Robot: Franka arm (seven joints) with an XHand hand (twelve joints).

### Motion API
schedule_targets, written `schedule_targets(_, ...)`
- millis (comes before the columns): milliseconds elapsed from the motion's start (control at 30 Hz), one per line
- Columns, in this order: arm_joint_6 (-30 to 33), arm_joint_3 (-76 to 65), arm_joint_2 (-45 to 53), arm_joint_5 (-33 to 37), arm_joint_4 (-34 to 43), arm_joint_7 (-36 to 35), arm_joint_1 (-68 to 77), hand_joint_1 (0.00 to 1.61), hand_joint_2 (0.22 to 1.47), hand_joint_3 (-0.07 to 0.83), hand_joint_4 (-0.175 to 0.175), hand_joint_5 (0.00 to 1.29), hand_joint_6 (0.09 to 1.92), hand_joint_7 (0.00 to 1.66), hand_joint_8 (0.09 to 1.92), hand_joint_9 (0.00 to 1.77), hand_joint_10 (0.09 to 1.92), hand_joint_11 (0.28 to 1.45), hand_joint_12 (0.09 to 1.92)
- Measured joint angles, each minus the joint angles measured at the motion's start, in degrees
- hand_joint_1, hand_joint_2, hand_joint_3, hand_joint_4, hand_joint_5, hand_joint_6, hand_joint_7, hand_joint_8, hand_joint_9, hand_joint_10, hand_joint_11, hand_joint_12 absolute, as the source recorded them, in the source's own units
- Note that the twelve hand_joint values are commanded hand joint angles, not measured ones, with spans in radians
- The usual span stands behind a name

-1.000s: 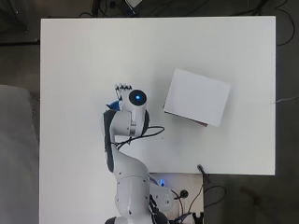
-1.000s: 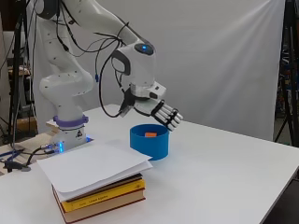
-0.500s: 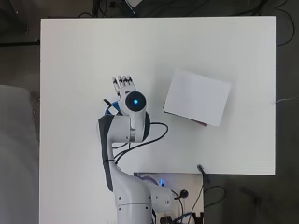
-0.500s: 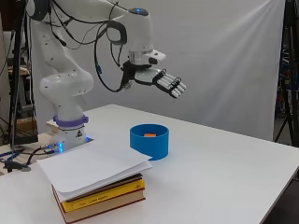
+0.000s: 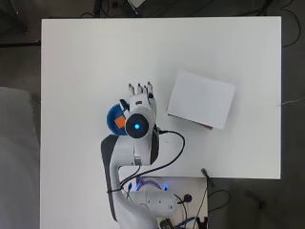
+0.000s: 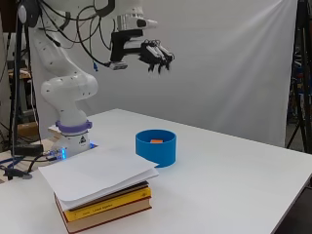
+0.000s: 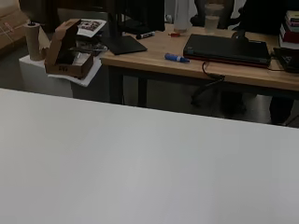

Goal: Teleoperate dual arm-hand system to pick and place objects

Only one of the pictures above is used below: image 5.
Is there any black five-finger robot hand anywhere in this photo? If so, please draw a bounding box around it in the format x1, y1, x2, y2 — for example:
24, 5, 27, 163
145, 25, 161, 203
118, 80, 159, 121

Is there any orange cube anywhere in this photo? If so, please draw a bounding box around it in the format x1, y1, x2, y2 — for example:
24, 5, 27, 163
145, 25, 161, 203
113, 115, 128, 130

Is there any blue round tub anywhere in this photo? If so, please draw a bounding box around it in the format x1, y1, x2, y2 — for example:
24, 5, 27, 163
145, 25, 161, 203
106, 102, 129, 137

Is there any white paper sheet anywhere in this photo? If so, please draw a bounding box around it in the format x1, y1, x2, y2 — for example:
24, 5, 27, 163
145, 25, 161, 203
166, 69, 237, 131

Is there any black clamp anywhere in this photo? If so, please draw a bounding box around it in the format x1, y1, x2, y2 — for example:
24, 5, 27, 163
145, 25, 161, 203
200, 167, 216, 189

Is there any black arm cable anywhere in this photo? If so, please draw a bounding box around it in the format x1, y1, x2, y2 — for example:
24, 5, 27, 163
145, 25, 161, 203
107, 128, 187, 196

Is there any blue cable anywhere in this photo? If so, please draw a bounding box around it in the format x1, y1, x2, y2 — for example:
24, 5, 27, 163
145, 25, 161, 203
174, 216, 198, 229

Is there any white floor cable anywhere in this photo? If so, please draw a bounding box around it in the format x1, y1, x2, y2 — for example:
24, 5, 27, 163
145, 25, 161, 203
280, 96, 305, 107

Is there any black floor cable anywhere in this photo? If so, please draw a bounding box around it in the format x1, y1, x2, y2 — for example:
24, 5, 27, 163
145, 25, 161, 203
280, 0, 302, 50

